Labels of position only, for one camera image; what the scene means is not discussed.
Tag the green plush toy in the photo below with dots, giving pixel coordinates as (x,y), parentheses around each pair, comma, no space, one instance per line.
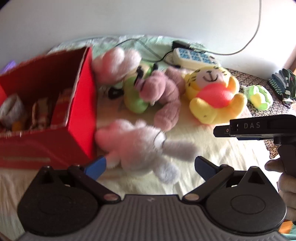
(134,97)

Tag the white crumpled item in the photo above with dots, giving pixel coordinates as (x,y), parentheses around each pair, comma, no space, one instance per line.
(10,109)

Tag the green striped gloves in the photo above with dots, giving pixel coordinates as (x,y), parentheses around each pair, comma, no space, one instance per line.
(284,83)

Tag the white fluffy bunny plush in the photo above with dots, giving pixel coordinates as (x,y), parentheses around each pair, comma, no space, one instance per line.
(115,62)

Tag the red cardboard box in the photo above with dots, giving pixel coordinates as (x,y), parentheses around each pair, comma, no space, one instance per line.
(81,104)

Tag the person's right hand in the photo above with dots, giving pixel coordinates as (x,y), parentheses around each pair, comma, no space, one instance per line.
(288,197)

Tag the yellow tiger plush toy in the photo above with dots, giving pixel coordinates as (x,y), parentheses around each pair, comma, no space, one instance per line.
(212,95)

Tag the mauve plush toy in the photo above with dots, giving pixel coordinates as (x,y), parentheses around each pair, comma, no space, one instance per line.
(166,92)

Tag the white and lavender plush toy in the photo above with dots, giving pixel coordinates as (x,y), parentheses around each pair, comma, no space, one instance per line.
(136,146)

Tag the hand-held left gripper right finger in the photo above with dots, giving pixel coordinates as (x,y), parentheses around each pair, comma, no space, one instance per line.
(204,166)

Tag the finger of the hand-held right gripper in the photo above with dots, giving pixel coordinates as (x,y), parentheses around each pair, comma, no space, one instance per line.
(249,138)
(222,131)

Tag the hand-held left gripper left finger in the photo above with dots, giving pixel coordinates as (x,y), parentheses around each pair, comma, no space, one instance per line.
(96,168)

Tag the red yellow packet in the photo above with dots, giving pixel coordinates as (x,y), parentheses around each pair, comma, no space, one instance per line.
(61,109)

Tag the purple tissue packet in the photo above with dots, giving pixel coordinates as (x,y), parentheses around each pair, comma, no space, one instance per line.
(10,65)

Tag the white and blue power strip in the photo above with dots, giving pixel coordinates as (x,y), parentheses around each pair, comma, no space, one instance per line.
(194,56)

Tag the cartoon print bedsheet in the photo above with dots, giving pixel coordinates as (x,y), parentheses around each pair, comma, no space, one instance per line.
(208,143)

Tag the small light green plush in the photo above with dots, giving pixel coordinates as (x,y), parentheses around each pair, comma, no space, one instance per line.
(259,97)

